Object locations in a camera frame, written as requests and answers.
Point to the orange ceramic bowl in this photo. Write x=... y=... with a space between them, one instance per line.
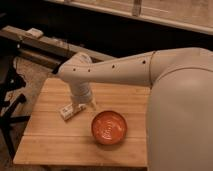
x=109 y=128

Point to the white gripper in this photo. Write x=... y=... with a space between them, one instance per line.
x=81 y=93

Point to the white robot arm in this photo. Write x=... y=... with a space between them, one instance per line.
x=179 y=119

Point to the white plastic bottle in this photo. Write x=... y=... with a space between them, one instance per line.
x=67 y=111

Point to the small white block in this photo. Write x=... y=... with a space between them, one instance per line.
x=34 y=32

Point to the black tripod stand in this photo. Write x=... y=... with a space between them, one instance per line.
x=9 y=80

